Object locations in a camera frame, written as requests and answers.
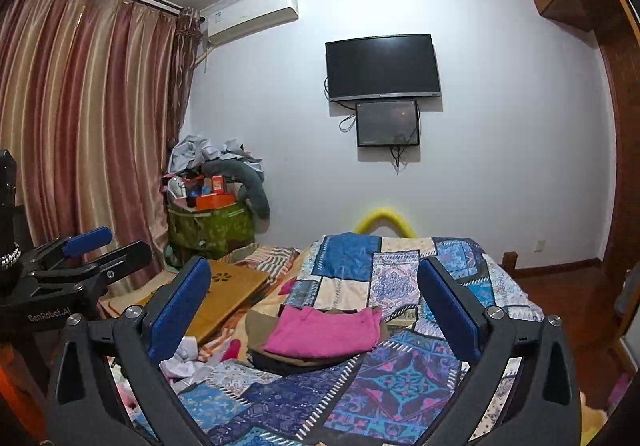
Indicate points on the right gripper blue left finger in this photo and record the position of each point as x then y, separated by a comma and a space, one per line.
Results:
84, 407

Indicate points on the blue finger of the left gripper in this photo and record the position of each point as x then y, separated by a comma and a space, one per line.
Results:
108, 268
82, 244

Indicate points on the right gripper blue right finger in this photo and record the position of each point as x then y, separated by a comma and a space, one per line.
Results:
543, 406

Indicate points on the pink pants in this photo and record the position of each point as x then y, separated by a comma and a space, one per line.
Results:
310, 334

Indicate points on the green storage bag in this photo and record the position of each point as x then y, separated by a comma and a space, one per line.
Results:
211, 234

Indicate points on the orange box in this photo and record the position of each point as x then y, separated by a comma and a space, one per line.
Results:
214, 201

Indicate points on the blue patchwork bed quilt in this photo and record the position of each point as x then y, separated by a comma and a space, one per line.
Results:
388, 396

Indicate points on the wooden lap desk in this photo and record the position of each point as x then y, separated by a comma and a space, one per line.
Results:
198, 313

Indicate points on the olive green pants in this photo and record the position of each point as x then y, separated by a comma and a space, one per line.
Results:
258, 327

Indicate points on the red gold striped curtain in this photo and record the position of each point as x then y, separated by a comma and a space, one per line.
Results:
93, 96

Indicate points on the pile of grey clothes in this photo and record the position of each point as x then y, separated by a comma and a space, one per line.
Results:
231, 161

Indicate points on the yellow foam headboard pad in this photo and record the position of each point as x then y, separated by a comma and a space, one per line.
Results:
385, 216

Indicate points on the wooden door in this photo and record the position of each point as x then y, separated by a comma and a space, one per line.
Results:
618, 38

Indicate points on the white wall socket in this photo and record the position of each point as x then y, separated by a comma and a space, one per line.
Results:
539, 247

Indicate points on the white wall air conditioner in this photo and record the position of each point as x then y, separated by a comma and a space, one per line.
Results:
230, 20

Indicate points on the small black wall monitor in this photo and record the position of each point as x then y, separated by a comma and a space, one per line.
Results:
384, 123

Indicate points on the large black wall television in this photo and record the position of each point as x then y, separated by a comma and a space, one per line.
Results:
383, 67

